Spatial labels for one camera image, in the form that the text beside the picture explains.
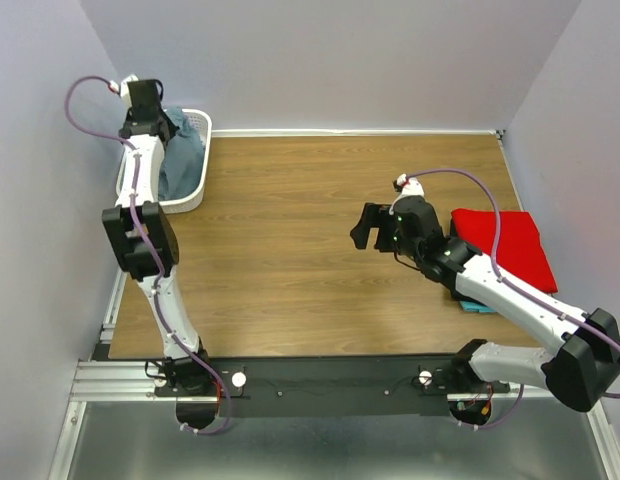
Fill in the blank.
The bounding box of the folded teal t shirt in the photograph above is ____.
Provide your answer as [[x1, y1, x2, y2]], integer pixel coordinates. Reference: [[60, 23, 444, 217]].
[[459, 300, 495, 314]]

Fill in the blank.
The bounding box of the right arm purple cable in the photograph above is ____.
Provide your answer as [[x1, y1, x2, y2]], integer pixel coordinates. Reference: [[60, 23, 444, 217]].
[[399, 168, 620, 431]]

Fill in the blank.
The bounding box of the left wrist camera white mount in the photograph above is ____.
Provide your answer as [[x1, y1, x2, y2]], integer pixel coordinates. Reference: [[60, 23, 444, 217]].
[[108, 74, 138, 97]]

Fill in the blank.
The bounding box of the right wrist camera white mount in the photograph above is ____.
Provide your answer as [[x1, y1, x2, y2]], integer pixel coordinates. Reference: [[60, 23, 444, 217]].
[[392, 174, 425, 206]]

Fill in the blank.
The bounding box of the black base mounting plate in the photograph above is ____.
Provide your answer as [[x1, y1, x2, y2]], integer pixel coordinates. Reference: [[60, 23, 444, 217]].
[[145, 354, 509, 430]]

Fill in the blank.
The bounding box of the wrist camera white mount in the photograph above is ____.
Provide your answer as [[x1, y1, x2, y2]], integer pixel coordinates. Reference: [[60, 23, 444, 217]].
[[108, 74, 138, 97], [392, 174, 425, 206]]

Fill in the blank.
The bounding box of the folded black t shirt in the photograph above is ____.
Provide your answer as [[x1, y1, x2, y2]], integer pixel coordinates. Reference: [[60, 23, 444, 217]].
[[449, 219, 465, 302]]

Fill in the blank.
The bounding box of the white perforated plastic basket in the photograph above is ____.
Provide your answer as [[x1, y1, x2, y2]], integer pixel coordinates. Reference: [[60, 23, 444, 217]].
[[115, 107, 211, 214]]

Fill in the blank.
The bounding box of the blue-grey t shirt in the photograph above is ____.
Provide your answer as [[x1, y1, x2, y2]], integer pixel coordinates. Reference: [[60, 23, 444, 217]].
[[158, 107, 205, 201]]

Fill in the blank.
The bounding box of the folded red t shirt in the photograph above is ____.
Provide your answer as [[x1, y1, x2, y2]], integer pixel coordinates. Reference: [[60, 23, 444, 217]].
[[451, 208, 558, 294]]

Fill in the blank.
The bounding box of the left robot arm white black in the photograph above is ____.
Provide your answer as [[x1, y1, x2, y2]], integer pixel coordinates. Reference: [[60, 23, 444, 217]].
[[102, 75, 220, 395]]

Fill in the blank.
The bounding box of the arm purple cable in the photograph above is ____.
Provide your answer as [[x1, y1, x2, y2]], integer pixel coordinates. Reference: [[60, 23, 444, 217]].
[[64, 75, 233, 436], [399, 168, 620, 431]]

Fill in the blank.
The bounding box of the aluminium extrusion frame rail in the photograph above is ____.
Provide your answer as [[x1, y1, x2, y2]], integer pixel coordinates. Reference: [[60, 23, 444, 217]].
[[48, 271, 155, 479]]

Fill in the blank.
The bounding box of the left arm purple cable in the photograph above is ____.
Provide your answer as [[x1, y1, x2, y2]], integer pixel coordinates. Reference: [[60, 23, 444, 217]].
[[64, 75, 233, 436]]

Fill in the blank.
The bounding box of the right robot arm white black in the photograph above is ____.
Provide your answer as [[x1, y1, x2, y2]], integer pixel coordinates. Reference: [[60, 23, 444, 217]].
[[350, 195, 620, 412]]

